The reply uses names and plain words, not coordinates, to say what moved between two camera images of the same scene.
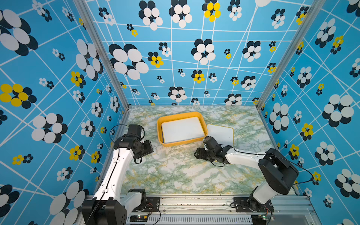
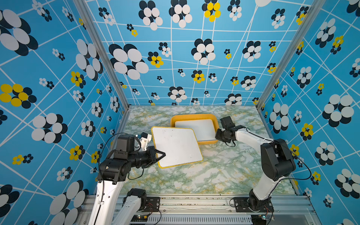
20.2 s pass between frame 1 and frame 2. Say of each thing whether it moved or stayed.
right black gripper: moved
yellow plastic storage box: moved
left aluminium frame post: stayed
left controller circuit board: stayed
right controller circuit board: stayed
